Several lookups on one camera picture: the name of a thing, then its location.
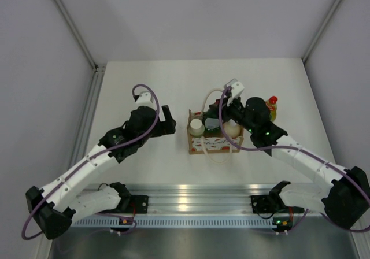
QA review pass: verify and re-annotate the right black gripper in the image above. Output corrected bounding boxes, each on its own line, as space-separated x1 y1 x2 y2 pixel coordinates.
210 95 256 134

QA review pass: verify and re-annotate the burlap watermelon canvas bag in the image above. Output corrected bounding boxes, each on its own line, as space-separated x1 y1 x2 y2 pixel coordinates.
187 88 245 165

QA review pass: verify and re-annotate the dark green red-capped bottle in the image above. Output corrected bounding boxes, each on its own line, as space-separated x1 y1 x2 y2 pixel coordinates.
202 105 220 131

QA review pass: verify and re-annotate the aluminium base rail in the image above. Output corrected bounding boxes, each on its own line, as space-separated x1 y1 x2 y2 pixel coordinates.
69 183 359 217

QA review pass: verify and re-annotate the left black mount plate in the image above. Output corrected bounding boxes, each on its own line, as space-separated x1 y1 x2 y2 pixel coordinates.
126 195 149 214

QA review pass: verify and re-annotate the right black mount plate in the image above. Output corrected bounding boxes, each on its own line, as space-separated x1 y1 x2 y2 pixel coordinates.
250 195 276 214

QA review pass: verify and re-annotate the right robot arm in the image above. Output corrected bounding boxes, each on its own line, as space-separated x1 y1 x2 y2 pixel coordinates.
209 95 369 232

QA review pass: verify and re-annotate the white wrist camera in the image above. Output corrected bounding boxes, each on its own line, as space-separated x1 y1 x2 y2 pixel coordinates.
224 79 245 99
134 91 154 108

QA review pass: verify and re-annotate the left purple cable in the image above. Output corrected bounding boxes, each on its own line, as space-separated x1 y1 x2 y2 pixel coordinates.
21 83 160 240

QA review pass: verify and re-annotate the yellow-green red-capped bottle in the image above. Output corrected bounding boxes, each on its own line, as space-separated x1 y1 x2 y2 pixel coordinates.
265 95 278 122

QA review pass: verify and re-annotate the left aluminium frame post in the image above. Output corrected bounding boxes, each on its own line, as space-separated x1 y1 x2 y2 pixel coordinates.
40 0 98 69

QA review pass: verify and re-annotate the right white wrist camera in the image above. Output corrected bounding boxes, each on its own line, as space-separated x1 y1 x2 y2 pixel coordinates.
224 79 245 99

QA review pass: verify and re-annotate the right aluminium frame post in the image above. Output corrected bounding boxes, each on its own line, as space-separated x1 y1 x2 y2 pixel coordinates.
301 0 344 65

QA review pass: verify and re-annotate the pale green white-capped bottle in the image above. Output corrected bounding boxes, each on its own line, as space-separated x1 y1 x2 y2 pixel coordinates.
188 119 205 138

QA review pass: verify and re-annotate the black mount plate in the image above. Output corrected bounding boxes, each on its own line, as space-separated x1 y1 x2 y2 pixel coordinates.
250 195 276 214
126 195 149 214

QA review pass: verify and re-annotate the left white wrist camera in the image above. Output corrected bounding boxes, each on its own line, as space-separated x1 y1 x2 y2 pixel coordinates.
134 91 154 108

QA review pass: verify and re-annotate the purple cable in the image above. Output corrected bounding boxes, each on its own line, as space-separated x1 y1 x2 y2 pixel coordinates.
21 83 160 240
218 87 370 234

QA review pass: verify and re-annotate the aluminium frame post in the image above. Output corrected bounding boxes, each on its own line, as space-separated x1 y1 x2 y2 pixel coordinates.
40 0 98 69
301 0 344 65

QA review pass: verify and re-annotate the white slotted cable duct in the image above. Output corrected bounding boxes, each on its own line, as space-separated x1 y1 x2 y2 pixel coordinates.
72 216 276 229

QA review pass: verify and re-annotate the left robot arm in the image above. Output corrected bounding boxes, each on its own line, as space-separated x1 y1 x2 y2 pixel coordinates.
25 105 176 240

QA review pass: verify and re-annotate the cream pump lotion bottle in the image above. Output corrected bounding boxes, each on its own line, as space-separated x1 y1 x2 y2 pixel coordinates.
223 120 241 138

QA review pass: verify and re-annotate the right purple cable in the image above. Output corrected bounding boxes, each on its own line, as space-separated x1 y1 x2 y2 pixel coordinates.
218 87 370 234

